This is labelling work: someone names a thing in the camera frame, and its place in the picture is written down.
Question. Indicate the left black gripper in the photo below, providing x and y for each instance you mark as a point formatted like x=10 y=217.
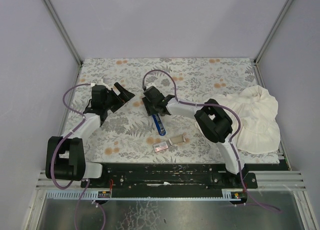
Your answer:
x=116 y=99

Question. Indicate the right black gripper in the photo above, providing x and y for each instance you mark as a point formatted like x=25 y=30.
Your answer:
x=155 y=110

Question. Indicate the blue stapler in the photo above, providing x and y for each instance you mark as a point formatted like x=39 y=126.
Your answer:
x=159 y=125

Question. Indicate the red white staple box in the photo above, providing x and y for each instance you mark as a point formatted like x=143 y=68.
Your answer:
x=160 y=146

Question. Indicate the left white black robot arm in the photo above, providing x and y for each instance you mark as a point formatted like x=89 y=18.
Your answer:
x=65 y=157

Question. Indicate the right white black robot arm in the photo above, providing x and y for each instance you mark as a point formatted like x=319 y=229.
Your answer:
x=212 y=119

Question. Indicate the floral patterned table mat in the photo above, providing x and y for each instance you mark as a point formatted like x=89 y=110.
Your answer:
x=128 y=135

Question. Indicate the white crumpled cloth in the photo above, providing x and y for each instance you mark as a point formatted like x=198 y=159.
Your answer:
x=257 y=110

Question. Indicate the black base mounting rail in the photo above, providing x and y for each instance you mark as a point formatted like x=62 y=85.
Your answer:
x=171 y=177

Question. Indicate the left aluminium frame post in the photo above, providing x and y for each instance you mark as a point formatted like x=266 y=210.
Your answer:
x=63 y=32

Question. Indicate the aluminium frame post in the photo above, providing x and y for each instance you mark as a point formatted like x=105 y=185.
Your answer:
x=287 y=5
x=63 y=32

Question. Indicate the white slotted cable duct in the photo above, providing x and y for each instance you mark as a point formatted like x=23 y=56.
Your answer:
x=200 y=195

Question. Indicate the left aluminium extrusion rail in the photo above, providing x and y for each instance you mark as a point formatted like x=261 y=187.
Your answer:
x=45 y=183

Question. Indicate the aluminium extrusion rail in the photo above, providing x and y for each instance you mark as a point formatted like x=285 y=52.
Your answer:
x=45 y=183
x=280 y=181

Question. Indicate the right aluminium extrusion rail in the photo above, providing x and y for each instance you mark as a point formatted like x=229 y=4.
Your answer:
x=280 y=181

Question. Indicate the right aluminium frame post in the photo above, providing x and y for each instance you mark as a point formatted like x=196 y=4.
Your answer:
x=287 y=5

